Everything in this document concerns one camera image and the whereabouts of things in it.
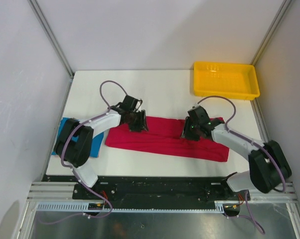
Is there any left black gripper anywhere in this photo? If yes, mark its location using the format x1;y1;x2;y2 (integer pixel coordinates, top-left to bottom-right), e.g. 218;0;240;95
128;110;149;133

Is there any yellow plastic tray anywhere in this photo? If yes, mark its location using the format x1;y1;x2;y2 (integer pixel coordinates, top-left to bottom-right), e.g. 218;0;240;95
193;61;260;101

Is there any folded blue t shirt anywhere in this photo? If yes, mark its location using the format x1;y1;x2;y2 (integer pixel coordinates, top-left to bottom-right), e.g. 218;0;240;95
57;117;104;158

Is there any aluminium frame post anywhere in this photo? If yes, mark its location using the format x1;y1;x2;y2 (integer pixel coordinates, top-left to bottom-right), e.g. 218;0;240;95
250;0;295;66
27;0;75;79

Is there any right aluminium frame post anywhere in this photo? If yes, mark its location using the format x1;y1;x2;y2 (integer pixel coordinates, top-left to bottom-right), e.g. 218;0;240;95
250;0;295;66

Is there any grey slotted cable duct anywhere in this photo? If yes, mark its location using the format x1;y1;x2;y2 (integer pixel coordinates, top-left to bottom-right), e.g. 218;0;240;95
36;201;238;213

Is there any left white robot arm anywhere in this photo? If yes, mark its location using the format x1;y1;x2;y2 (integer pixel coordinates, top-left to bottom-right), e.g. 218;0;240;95
53;106;149;199

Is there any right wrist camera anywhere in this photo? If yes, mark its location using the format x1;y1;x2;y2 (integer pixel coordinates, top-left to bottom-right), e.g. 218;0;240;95
188;106;210;125

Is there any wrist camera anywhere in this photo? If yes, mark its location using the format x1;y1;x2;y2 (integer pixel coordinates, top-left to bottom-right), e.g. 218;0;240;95
188;106;210;125
120;95;143;112

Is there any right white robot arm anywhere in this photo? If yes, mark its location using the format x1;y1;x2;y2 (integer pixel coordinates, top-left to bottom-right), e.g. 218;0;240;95
181;117;291;200

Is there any red polo shirt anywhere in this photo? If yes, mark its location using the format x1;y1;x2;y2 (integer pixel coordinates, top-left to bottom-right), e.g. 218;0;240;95
105;117;229;162

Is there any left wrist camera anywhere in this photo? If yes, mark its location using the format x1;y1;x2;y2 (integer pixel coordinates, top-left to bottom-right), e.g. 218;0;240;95
120;95;143;112

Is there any left aluminium frame post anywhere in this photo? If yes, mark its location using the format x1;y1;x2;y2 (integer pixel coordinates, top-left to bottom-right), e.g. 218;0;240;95
27;0;75;79

